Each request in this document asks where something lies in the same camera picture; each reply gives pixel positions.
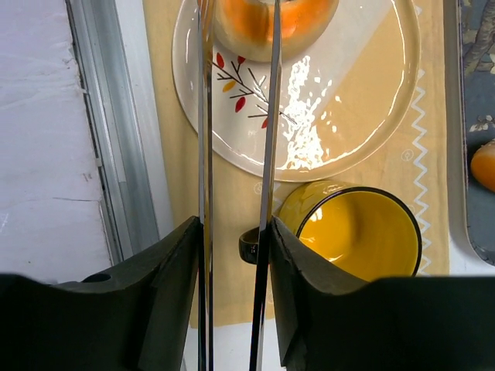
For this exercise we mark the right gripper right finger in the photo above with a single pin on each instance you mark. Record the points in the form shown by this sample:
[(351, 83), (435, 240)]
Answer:
[(327, 319)]

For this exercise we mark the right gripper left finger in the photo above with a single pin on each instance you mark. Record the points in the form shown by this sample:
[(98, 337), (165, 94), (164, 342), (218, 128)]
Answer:
[(132, 316)]

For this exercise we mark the orange glazed bagel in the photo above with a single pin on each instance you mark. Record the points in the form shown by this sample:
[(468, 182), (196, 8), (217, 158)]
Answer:
[(246, 27)]

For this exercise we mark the metal serving tongs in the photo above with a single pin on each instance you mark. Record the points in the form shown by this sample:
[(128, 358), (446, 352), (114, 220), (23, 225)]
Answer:
[(205, 12)]

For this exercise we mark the yellow mug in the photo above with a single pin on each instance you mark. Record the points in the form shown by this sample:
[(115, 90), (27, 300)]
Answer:
[(341, 231)]

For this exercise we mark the yellow cloth placemat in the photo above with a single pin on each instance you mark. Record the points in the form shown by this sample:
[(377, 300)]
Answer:
[(411, 164)]

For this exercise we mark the cream plate with branch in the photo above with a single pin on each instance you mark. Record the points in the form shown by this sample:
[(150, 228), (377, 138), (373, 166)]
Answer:
[(341, 99)]

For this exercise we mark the small orange bun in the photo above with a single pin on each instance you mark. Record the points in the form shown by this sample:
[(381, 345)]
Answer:
[(482, 165)]

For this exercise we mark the floral blue serving tray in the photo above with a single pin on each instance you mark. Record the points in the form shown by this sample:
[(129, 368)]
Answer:
[(477, 49)]

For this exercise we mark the aluminium front rail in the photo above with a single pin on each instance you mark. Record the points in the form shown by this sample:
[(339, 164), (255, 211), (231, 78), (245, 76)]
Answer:
[(129, 213)]

